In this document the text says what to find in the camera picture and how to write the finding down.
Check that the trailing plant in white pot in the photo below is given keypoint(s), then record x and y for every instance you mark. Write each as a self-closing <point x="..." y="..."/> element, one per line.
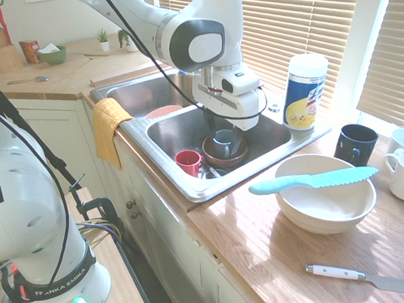
<point x="126" y="41"/>

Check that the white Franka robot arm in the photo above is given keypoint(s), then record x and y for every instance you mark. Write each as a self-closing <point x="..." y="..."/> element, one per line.
<point x="197" y="21"/>

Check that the small plant in white pot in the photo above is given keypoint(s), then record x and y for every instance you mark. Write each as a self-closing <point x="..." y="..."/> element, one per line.
<point x="104" y="44"/>

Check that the stainless steel double sink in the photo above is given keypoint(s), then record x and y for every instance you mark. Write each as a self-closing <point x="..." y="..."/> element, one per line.
<point x="173" y="132"/>

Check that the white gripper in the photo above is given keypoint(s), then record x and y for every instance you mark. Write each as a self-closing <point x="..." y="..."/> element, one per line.
<point x="240" y="109"/>

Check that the grey mug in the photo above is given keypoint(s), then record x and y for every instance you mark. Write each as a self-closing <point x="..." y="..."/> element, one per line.
<point x="223" y="140"/>

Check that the white napkin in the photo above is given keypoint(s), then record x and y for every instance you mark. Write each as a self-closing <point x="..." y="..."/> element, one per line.
<point x="49" y="49"/>

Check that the pink plastic bowl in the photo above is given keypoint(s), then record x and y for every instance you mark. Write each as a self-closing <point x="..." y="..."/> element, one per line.
<point x="163" y="112"/>

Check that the black clamp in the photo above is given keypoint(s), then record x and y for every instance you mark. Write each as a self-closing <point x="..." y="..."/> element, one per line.
<point x="99" y="204"/>

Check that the round cabinet knob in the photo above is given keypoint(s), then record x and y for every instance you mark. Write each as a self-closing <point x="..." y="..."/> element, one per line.
<point x="134" y="215"/>
<point x="131" y="204"/>

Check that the yellow dish cloth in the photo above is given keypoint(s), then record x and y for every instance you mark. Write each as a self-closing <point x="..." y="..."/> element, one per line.
<point x="106" y="130"/>

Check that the orange cardboard box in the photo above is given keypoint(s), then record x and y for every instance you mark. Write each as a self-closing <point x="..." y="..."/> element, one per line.
<point x="28" y="51"/>

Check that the brown wooden bowl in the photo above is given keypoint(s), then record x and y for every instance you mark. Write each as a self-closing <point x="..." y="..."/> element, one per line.
<point x="223" y="160"/>

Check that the black ceramic mug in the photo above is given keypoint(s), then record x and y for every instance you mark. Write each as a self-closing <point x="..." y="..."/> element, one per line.
<point x="361" y="148"/>

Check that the red cup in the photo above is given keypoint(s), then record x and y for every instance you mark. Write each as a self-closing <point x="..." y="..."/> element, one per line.
<point x="188" y="162"/>

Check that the green bowl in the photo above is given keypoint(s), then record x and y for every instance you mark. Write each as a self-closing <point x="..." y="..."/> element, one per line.
<point x="54" y="57"/>

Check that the wide beige window blind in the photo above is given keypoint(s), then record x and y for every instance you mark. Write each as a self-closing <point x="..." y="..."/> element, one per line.
<point x="283" y="23"/>

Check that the chrome sink hole cap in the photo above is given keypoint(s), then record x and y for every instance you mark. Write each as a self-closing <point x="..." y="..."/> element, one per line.
<point x="273" y="108"/>

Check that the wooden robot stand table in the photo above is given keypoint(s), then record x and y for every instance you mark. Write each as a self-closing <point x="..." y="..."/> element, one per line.
<point x="117" y="283"/>

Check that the cream ribbed bowl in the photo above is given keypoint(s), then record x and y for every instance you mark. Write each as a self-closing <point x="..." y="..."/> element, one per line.
<point x="322" y="218"/>

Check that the disinfecting wipes canister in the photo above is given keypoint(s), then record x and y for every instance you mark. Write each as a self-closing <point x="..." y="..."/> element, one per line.
<point x="305" y="93"/>

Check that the metal spoon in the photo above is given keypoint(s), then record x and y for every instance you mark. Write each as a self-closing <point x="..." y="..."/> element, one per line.
<point x="41" y="79"/>

